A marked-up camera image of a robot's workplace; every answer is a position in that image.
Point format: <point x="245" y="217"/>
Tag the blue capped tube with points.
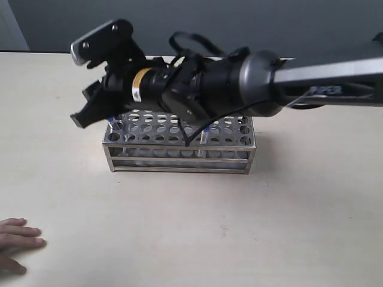
<point x="114" y="123"/>
<point x="203" y="140"/>

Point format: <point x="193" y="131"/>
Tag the person's bare hand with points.
<point x="15" y="234"/>

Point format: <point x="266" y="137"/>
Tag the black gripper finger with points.
<point x="101" y="105"/>
<point x="94" y="92"/>

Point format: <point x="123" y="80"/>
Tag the stainless steel test tube rack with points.
<point x="152" y="142"/>

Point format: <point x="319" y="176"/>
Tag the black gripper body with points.
<point x="117" y="83"/>

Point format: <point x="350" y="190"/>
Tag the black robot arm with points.
<point x="200" y="90"/>

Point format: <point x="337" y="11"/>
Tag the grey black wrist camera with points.
<point x="109" y="42"/>

